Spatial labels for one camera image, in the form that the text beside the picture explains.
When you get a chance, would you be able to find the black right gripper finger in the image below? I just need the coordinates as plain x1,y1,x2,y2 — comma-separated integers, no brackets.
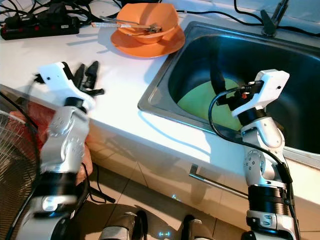
210,64,230,97

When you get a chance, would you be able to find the orange plastic plate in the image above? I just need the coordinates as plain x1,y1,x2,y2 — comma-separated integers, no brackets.
110,26,186,59

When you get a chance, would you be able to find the orange plastic bowl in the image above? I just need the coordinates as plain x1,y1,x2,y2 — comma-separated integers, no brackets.
116,2,180,45

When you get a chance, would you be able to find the white kitchen base cabinet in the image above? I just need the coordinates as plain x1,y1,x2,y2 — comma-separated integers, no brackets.
0,85,320,236

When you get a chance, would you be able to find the green plastic plate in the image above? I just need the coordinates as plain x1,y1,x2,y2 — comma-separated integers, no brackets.
176,78,243,132

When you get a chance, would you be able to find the stainless steel sink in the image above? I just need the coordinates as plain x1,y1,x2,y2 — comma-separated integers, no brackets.
137,20,320,156

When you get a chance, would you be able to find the black power strip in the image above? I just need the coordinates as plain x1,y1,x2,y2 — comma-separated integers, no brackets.
0,12,81,41

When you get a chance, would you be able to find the black faucet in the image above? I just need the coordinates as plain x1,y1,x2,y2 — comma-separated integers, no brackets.
260,0,290,37

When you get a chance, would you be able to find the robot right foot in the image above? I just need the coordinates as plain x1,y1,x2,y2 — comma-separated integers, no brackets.
182,214,218,240

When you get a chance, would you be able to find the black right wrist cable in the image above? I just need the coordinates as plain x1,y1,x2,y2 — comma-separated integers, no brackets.
207,89,293,186

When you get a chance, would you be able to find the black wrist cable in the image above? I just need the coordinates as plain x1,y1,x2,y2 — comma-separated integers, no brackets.
28,75,50,166
207,89,293,186

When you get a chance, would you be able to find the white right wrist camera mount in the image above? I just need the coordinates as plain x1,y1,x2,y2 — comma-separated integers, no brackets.
231,69,291,118

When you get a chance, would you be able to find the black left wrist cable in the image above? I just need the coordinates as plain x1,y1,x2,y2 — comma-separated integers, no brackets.
28,75,50,166

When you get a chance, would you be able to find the long metal cabinet handle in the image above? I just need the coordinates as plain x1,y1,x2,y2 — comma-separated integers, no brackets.
189,164,251,200

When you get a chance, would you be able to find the standing fan with wire grill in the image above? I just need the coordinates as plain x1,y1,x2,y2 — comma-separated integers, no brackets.
0,110,48,240

